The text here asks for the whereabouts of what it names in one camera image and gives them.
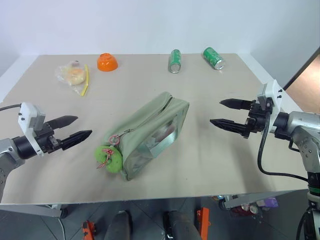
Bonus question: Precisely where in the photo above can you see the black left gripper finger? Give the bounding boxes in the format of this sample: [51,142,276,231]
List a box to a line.
[45,115,79,130]
[59,129,93,151]

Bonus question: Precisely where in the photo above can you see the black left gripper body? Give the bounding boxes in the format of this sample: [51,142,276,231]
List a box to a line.
[34,121,64,155]

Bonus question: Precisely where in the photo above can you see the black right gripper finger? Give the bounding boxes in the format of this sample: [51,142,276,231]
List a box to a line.
[219,98,254,111]
[209,118,249,137]

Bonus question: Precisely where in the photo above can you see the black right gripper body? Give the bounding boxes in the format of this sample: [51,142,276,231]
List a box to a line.
[240,97,273,140]

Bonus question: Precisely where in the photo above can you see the green fabric pouch bag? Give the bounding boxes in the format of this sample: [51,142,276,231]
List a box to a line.
[103,91,190,182]

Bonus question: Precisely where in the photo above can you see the green plush donut charm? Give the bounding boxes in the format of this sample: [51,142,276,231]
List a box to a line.
[93,144,124,174]

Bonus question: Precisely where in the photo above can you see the bread in clear plastic bag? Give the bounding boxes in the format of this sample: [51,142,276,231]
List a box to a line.
[54,60,87,95]

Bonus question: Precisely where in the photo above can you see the green soda can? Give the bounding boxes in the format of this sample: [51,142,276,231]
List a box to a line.
[167,48,182,74]
[202,46,225,71]

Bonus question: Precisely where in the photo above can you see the brown wooden board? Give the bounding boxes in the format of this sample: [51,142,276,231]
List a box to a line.
[284,45,320,114]

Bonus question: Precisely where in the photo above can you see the orange plastic bowl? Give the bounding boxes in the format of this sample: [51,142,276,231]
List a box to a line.
[96,52,119,73]

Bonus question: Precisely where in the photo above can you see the purple packet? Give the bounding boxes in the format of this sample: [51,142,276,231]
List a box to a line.
[265,197,279,209]

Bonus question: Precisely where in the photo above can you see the red cans in bin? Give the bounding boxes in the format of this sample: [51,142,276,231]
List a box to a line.
[231,202,264,219]

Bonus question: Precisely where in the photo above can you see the orange clamp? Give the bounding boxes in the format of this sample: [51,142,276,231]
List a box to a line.
[195,207,211,240]
[81,219,97,240]

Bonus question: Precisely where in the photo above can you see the dark rounded shape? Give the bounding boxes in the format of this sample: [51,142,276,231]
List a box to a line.
[163,210,201,240]

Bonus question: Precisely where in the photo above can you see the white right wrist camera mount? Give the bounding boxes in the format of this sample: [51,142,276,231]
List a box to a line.
[256,79,285,134]

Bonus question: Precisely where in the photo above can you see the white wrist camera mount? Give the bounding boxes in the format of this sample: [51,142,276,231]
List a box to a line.
[256,79,285,134]
[17,101,47,158]

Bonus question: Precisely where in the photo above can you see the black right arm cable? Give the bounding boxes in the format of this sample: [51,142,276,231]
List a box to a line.
[257,109,310,182]

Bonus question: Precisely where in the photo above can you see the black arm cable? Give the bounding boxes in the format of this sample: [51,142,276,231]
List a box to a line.
[257,109,310,182]
[0,103,23,112]

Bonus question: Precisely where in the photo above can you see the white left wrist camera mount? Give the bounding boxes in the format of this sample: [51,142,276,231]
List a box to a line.
[17,101,47,158]

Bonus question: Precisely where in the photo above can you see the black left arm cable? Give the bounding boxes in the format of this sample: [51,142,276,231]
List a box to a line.
[0,103,23,112]

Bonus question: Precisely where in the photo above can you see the grey table frame bar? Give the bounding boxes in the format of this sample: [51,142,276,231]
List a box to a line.
[0,203,69,219]

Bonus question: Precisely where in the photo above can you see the grey metal bracket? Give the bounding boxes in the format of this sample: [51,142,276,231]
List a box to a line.
[222,194,251,210]

